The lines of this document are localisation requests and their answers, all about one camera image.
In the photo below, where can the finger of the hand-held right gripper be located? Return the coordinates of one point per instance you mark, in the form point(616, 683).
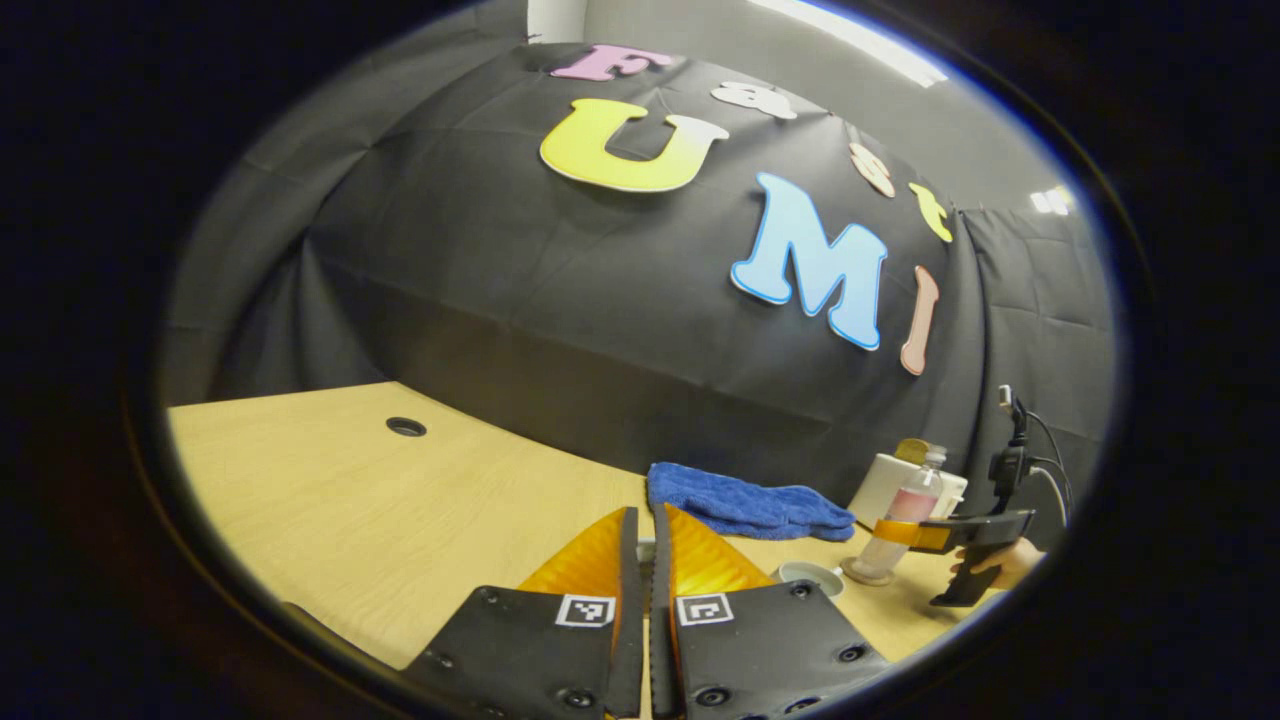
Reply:
point(985, 528)

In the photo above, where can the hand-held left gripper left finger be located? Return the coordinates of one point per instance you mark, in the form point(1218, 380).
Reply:
point(630, 640)

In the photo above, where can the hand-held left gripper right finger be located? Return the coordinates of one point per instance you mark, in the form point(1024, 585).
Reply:
point(662, 650)

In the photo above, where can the clear plastic water bottle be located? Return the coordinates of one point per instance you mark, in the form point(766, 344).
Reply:
point(905, 505)

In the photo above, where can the round cork coaster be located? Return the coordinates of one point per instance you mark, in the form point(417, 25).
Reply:
point(850, 576)

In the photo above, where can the white teacup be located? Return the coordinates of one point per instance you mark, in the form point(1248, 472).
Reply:
point(835, 586)

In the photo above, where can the brown bread slice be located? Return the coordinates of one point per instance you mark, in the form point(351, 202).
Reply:
point(910, 450)

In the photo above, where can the white toaster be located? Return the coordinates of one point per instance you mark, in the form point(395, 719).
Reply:
point(880, 490)

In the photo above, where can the blue towel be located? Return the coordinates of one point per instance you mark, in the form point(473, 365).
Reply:
point(740, 500)

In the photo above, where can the small ceiling light panel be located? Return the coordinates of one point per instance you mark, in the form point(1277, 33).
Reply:
point(1052, 200)

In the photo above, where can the black table grommet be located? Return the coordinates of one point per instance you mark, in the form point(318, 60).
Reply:
point(406, 427)

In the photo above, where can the black backdrop cloth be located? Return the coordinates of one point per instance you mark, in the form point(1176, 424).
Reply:
point(500, 300)

